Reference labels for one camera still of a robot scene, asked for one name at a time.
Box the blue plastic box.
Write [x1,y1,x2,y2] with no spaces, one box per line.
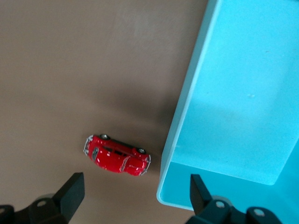
[156,0,299,212]

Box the red beetle toy car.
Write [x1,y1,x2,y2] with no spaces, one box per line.
[83,133,152,177]

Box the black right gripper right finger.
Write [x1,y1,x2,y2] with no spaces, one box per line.
[185,174,285,224]

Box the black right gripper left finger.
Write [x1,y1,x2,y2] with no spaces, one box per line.
[0,172,85,224]

